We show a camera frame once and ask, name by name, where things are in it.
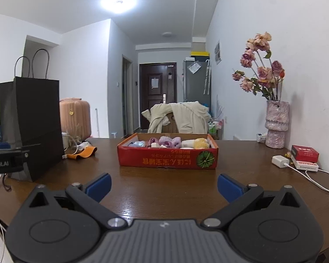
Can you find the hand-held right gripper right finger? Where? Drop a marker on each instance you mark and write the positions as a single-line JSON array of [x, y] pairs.
[[230, 187]]

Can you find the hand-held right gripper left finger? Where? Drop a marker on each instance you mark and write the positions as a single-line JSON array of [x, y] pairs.
[[98, 187]]

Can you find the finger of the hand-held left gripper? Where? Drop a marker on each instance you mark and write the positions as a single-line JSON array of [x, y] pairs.
[[13, 150]]

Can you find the yellow and white plush toy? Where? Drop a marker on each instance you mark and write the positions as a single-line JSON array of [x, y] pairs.
[[197, 143]]

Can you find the light blue fluffy cloth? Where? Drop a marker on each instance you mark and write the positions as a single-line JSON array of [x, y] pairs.
[[137, 143]]

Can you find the white round sponge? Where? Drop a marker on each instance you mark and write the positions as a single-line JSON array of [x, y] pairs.
[[185, 148]]

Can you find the red cardboard box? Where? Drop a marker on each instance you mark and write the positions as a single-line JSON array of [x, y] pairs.
[[159, 160]]

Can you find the white tissue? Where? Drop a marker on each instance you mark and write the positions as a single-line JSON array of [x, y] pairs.
[[155, 144]]

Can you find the pink satin scrunchie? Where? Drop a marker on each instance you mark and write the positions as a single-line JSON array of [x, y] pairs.
[[153, 140]]

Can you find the lavender fluffy towel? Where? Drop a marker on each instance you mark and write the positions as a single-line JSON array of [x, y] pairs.
[[170, 142]]

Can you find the black paper bag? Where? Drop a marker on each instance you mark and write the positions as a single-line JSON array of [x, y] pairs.
[[30, 123]]

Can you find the orange cloth pouch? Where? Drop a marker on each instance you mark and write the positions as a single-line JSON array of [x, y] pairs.
[[83, 153]]

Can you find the clear glass vase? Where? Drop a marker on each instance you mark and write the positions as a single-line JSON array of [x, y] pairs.
[[72, 137]]

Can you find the white power adapter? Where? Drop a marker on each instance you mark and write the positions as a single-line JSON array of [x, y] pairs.
[[281, 161]]

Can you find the small cart with bottles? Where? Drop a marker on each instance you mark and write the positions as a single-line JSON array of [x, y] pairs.
[[215, 128]]

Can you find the pink suitcase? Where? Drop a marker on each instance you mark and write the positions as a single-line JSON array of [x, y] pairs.
[[75, 115]]

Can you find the pink textured vase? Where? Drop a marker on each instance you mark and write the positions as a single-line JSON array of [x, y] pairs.
[[277, 126]]

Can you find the white flat box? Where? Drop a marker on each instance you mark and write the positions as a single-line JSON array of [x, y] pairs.
[[307, 166]]

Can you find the red flat box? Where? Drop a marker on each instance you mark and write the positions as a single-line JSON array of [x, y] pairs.
[[304, 153]]

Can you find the beige jacket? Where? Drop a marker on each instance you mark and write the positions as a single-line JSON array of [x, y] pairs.
[[186, 115]]

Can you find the dark brown door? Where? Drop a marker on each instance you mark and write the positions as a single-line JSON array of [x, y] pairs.
[[145, 101]]

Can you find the grey refrigerator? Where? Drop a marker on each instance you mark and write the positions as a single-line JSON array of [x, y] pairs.
[[192, 87]]

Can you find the white folded umbrella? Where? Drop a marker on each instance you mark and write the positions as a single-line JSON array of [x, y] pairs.
[[207, 76]]

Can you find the dried pink roses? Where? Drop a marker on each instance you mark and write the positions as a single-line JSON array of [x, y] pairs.
[[263, 74]]

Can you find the yellow box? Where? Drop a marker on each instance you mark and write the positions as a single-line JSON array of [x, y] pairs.
[[200, 52]]

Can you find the round flat ceiling lamp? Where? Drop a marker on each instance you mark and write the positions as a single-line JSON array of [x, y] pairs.
[[169, 34]]

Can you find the bright ceiling light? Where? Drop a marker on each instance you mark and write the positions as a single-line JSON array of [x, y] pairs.
[[118, 2]]

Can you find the side door frame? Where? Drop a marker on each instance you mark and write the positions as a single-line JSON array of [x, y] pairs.
[[127, 96]]

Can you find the wall poster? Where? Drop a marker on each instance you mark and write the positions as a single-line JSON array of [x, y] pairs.
[[218, 53]]

